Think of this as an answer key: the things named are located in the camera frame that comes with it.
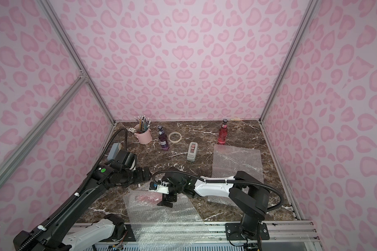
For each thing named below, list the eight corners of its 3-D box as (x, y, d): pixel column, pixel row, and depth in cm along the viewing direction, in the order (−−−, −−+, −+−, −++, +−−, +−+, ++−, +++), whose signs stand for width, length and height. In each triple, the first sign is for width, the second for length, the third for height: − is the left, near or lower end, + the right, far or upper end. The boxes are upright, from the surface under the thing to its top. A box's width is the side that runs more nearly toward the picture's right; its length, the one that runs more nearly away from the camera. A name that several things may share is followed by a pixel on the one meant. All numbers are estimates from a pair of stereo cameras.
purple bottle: (164, 152, 104) (159, 132, 88) (161, 148, 107) (155, 127, 91) (169, 149, 106) (165, 129, 90) (166, 145, 108) (161, 124, 92)
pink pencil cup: (136, 144, 109) (131, 134, 100) (139, 134, 115) (135, 124, 106) (150, 144, 109) (147, 134, 100) (153, 134, 115) (149, 124, 106)
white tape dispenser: (187, 160, 100) (187, 156, 97) (190, 145, 108) (189, 141, 104) (196, 161, 100) (196, 157, 96) (198, 146, 108) (198, 142, 104)
